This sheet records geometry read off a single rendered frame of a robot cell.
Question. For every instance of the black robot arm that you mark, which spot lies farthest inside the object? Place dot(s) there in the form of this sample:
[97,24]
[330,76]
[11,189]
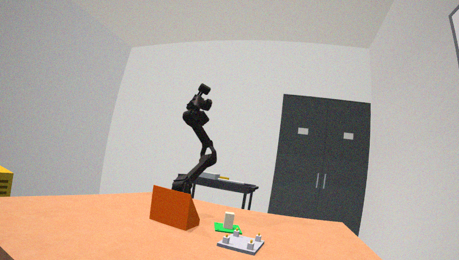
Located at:
[196,118]

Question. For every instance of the green board with square handle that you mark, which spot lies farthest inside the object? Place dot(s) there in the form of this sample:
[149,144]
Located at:
[227,226]

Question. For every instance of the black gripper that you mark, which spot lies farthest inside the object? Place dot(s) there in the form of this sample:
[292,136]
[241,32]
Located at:
[202,89]

